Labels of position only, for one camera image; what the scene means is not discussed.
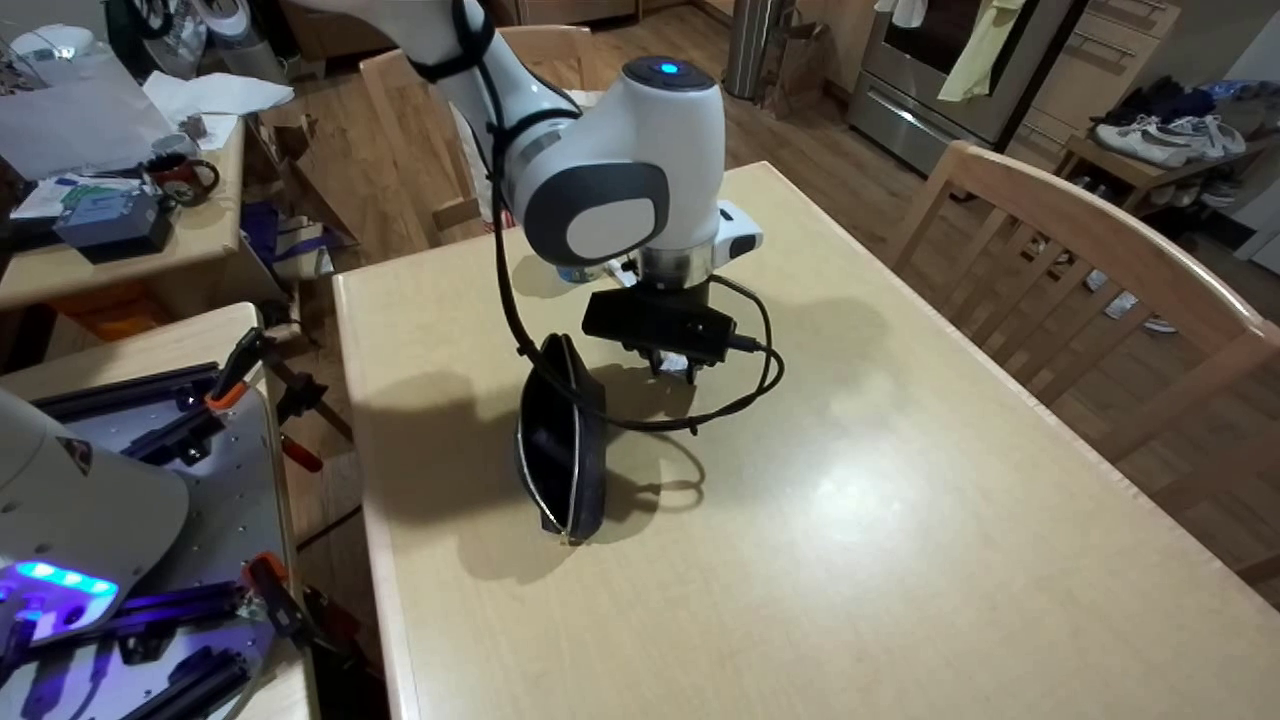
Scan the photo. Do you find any white crumpled paper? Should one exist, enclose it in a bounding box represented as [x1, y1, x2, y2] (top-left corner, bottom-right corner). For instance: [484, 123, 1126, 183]
[140, 70, 294, 133]

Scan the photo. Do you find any wooden desk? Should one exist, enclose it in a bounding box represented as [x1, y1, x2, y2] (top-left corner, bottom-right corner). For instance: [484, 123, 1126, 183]
[0, 119, 258, 321]

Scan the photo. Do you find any grey flat bag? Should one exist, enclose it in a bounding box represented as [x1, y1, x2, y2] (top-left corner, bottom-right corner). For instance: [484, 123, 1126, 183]
[0, 26, 190, 183]

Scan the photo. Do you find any light wooden cabinet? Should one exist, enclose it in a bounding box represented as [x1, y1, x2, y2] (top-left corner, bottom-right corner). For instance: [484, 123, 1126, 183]
[1005, 0, 1184, 173]

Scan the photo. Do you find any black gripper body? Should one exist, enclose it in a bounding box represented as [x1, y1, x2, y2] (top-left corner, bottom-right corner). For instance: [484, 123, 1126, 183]
[605, 258, 671, 295]

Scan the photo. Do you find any black coiled cable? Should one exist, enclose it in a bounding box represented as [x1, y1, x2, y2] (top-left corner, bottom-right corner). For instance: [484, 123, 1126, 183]
[134, 152, 224, 212]

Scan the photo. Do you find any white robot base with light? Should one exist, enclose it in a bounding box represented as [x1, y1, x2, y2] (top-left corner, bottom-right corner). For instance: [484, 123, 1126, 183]
[0, 383, 190, 654]

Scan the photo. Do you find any white sneaker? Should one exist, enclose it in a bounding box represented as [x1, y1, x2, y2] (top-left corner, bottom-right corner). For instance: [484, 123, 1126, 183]
[1087, 118, 1198, 173]
[1158, 108, 1252, 161]

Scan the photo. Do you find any small light wooden side table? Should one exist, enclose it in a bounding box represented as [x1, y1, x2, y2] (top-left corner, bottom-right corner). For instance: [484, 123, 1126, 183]
[0, 302, 320, 720]

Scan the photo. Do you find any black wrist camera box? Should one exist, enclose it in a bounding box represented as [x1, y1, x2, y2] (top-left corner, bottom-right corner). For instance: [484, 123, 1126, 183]
[580, 281, 734, 367]

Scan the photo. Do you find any white hanging towel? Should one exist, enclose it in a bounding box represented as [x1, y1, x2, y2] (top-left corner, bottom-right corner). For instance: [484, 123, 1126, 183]
[873, 0, 931, 36]

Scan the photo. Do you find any wooden shoe rack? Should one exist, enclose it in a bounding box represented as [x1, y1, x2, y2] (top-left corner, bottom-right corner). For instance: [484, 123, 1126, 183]
[1052, 130, 1280, 228]

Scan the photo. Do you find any stainless steel stove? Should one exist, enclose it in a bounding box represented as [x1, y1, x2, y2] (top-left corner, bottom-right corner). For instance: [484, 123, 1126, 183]
[847, 0, 1090, 181]

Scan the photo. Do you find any black orange clamp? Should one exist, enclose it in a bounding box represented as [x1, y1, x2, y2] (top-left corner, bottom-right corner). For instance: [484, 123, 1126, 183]
[234, 552, 358, 671]
[194, 324, 353, 478]

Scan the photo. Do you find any brown paper bag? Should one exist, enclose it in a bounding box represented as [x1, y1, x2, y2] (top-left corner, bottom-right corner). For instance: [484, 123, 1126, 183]
[761, 11, 830, 111]

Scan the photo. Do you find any blue box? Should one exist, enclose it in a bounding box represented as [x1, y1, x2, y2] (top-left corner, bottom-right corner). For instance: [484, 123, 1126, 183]
[49, 175, 179, 263]

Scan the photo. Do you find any dark grey shoe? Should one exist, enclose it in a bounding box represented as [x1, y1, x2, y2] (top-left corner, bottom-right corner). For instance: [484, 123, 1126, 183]
[1116, 73, 1221, 130]

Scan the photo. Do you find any yellow hanging towel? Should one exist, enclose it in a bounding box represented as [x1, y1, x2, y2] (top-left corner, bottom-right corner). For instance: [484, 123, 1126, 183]
[934, 0, 1031, 108]

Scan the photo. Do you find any dark blue zip purse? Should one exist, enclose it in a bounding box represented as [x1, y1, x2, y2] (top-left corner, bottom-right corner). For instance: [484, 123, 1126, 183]
[513, 334, 612, 550]

